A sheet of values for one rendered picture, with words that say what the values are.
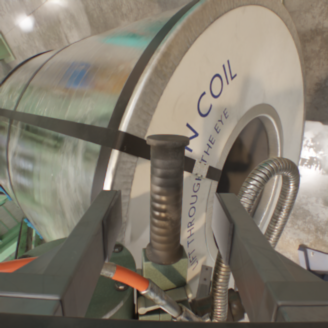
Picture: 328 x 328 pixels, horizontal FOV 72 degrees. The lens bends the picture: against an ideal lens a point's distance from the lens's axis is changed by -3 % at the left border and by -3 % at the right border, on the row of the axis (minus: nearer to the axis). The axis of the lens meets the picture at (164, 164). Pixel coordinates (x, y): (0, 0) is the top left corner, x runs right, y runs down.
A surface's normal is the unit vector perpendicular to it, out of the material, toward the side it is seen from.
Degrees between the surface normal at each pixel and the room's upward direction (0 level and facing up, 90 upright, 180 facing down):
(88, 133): 47
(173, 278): 58
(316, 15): 0
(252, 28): 90
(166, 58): 89
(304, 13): 0
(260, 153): 8
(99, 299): 115
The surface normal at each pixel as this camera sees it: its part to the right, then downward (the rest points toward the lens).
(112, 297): 0.03, -0.96
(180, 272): 0.16, 0.27
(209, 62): 0.71, 0.21
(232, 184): -0.63, -0.25
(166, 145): -0.07, 0.27
